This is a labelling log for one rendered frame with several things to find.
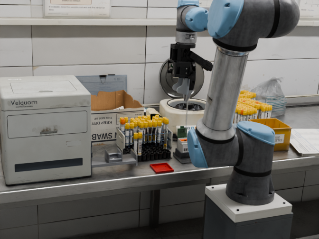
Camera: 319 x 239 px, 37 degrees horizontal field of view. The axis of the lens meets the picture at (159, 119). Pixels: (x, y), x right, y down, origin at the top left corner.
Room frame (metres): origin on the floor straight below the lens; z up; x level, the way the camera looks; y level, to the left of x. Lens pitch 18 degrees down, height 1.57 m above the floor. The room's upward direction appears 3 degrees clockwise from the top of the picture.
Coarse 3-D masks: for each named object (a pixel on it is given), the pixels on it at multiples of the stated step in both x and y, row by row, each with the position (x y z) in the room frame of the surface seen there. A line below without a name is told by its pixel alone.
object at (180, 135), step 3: (180, 126) 1.73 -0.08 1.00; (183, 126) 1.74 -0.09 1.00; (180, 129) 1.73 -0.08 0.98; (183, 129) 1.73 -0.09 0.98; (186, 129) 1.74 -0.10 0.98; (180, 132) 1.73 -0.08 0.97; (183, 132) 1.73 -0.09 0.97; (186, 132) 1.74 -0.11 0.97; (180, 135) 1.73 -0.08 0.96; (183, 135) 1.73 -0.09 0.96; (186, 135) 1.73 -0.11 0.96
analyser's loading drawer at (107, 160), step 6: (120, 150) 1.58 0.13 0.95; (132, 150) 1.61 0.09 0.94; (102, 156) 1.59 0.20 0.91; (108, 156) 1.54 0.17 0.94; (114, 156) 1.59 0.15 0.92; (120, 156) 1.56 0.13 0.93; (126, 156) 1.60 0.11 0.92; (132, 156) 1.60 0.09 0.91; (96, 162) 1.53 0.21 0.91; (102, 162) 1.54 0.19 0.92; (108, 162) 1.54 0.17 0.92; (114, 162) 1.54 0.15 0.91; (120, 162) 1.55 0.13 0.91; (126, 162) 1.55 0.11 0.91; (132, 162) 1.56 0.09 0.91
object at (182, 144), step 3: (180, 138) 1.72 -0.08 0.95; (183, 138) 1.72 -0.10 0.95; (186, 138) 1.72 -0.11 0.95; (180, 141) 1.69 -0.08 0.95; (183, 141) 1.69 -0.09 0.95; (186, 141) 1.69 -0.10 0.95; (177, 144) 1.72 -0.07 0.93; (180, 144) 1.69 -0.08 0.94; (183, 144) 1.68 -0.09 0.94; (186, 144) 1.68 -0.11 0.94; (177, 147) 1.72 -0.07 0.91; (180, 147) 1.69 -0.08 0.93; (183, 147) 1.68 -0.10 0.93; (186, 147) 1.68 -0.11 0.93; (180, 150) 1.69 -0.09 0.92; (183, 150) 1.68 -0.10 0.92; (186, 150) 1.68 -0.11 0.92
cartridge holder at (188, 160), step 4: (176, 148) 1.71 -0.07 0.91; (176, 152) 1.71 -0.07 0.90; (180, 152) 1.68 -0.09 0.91; (184, 152) 1.68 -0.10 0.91; (176, 156) 1.70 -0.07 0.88; (180, 156) 1.67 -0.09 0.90; (184, 156) 1.68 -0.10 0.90; (188, 156) 1.68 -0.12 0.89; (180, 160) 1.66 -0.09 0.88; (184, 160) 1.66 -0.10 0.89; (188, 160) 1.66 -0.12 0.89
